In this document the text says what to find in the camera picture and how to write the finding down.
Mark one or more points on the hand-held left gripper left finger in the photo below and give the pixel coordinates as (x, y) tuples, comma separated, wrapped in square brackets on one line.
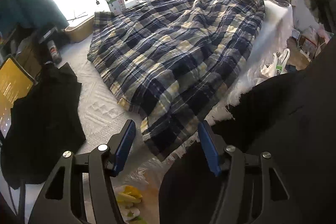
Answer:
[(125, 145)]

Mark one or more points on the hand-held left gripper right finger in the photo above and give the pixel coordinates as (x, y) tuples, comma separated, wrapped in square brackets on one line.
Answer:
[(209, 151)]

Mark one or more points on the blue plaid shirt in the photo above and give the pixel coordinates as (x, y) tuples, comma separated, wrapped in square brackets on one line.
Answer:
[(173, 56)]

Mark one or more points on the white textured blanket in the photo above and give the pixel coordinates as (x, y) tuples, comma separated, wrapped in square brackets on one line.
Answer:
[(99, 108)]

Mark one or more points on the yellow and white slipper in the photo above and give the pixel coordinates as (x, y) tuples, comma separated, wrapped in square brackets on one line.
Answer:
[(132, 213), (128, 196)]

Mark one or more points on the person's black clothing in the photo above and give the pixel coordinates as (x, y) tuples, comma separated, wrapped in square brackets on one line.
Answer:
[(288, 121)]

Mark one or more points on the black garment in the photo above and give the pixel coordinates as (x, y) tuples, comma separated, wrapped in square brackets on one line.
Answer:
[(44, 113)]

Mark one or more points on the white plastic bag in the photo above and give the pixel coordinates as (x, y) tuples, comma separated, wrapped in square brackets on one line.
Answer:
[(278, 64)]

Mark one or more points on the spray can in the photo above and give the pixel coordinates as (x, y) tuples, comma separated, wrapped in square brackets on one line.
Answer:
[(54, 52)]

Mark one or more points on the beige lidded container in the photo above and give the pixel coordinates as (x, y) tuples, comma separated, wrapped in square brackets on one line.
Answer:
[(78, 29)]

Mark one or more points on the tablet with yellow screen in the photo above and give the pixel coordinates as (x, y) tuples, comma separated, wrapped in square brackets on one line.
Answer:
[(13, 82)]

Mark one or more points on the black device with white label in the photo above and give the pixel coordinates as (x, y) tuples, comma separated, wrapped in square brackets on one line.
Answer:
[(48, 34)]

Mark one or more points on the white charger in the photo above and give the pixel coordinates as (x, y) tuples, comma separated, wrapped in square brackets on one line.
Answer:
[(130, 4)]

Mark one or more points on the green and white milk carton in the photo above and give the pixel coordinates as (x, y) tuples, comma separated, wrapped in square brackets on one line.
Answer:
[(115, 3)]

